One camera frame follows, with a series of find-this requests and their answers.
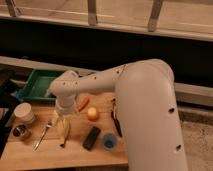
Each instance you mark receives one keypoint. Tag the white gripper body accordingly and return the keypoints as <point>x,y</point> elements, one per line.
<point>64,106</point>

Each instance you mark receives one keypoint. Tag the yellow banana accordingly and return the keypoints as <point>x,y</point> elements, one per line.
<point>63,128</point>

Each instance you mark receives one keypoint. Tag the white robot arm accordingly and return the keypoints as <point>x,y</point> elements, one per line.
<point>146,106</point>

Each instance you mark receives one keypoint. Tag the white paper cup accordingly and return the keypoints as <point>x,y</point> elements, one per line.
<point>25,113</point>

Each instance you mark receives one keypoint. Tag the small metal cup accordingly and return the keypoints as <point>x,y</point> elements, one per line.
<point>21,132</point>

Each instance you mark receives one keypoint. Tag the blue plastic cup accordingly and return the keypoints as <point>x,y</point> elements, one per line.
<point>109,141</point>

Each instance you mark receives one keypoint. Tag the orange carrot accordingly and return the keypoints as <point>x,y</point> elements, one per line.
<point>83,104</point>

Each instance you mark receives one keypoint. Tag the yellow orange round fruit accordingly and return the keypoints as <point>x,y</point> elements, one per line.
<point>92,114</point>

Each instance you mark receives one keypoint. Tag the silver fork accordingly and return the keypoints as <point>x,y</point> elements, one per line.
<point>47,126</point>

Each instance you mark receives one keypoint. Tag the green plastic tray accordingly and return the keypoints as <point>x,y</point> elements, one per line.
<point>36,88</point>

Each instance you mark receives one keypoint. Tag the black rectangular block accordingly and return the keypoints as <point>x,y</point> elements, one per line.
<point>91,138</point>

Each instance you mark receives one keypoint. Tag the black handled peeler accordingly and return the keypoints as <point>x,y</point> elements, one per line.
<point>114,118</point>

